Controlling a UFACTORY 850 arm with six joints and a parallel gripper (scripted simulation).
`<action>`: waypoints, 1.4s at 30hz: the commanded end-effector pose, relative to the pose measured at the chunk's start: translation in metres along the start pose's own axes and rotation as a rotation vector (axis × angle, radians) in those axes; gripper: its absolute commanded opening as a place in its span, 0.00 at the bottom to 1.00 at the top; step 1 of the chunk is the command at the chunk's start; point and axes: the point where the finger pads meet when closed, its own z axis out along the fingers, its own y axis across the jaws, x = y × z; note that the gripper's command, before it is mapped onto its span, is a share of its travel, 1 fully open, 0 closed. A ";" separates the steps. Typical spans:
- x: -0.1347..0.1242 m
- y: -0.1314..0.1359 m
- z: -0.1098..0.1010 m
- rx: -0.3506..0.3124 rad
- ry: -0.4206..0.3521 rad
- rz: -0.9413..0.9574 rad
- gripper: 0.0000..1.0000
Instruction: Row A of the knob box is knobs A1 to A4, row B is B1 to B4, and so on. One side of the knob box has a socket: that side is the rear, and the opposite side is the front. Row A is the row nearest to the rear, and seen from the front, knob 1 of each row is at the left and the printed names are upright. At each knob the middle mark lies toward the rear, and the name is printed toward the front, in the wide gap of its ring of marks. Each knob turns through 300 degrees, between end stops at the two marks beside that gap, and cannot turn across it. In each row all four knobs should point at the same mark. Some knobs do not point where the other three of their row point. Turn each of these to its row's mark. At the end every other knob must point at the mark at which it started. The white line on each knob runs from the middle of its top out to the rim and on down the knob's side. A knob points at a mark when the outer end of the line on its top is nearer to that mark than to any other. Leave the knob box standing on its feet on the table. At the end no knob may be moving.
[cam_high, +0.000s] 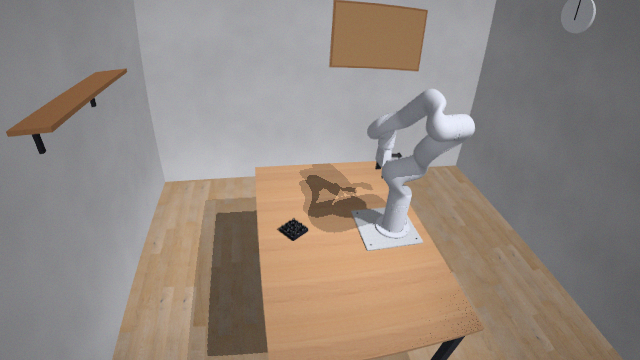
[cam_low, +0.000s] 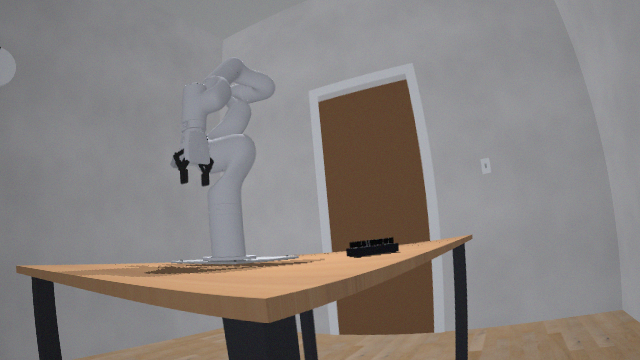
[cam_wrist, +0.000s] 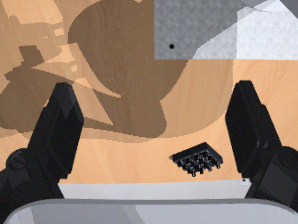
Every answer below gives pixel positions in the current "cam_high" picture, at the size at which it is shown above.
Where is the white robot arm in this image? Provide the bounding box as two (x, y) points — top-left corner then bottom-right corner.
(367, 89), (475, 239)

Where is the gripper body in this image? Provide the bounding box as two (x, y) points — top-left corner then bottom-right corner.
(376, 147), (393, 167)

